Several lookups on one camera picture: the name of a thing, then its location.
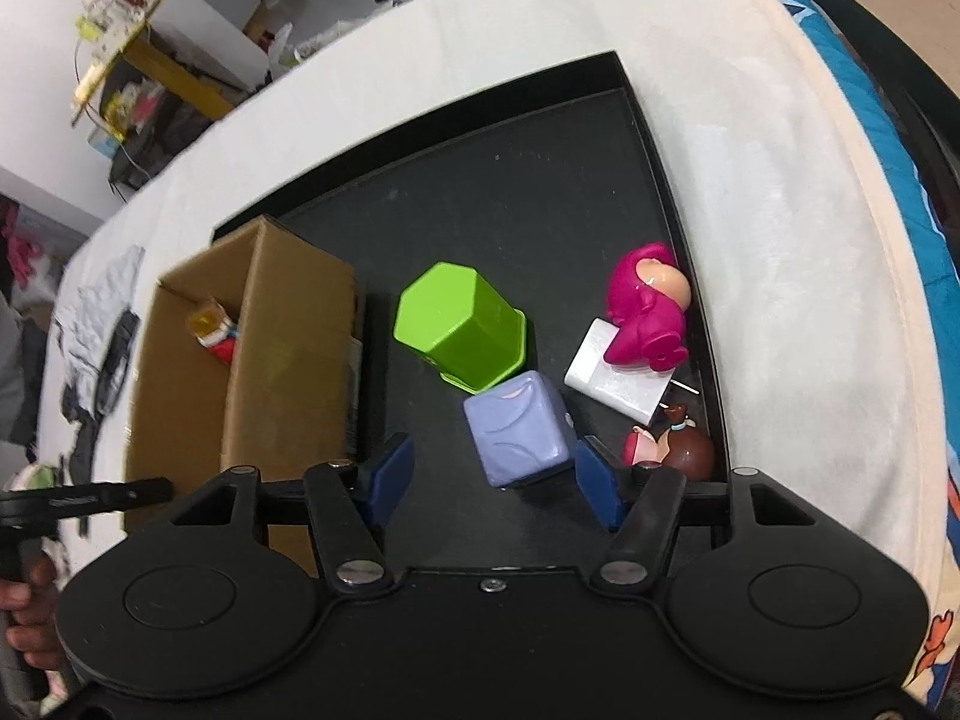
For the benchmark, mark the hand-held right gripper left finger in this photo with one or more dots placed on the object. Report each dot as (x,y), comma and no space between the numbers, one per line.
(390,480)

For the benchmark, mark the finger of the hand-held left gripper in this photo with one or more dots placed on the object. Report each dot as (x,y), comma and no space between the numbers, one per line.
(150,491)

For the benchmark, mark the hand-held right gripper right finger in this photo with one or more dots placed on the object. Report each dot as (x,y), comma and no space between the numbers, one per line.
(600,491)

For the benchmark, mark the brown-haired figurine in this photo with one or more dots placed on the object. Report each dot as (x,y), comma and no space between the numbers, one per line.
(686,454)

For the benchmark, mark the small white box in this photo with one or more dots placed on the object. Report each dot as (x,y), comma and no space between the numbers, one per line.
(622,390)

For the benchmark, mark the purple cube toy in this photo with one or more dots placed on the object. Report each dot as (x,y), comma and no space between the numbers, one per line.
(517,427)

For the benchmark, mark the brown cardboard box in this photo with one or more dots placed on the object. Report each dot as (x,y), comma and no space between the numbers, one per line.
(292,360)

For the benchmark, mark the pink hooded figurine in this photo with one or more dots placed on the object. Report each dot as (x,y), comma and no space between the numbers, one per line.
(649,315)

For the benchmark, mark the black plastic tray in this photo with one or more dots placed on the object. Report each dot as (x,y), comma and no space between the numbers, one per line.
(525,187)

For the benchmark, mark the person's left hand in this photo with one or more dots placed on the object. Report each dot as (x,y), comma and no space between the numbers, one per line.
(34,615)

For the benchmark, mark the black cloth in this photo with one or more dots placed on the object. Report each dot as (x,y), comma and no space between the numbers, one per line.
(116,360)

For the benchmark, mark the red figurine with yellow cup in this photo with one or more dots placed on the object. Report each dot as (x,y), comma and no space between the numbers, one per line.
(217,337)

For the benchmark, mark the green hexagonal cup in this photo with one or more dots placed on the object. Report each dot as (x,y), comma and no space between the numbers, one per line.
(457,322)

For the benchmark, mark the grey cloth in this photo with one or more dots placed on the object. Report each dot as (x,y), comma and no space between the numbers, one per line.
(105,285)

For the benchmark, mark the blue printed blanket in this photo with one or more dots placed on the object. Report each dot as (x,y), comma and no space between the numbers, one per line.
(922,255)

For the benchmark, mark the yellow cluttered shelf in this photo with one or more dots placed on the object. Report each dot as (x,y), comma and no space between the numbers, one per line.
(150,60)

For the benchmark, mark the black bed frame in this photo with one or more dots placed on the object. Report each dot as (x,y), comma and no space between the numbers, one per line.
(885,52)

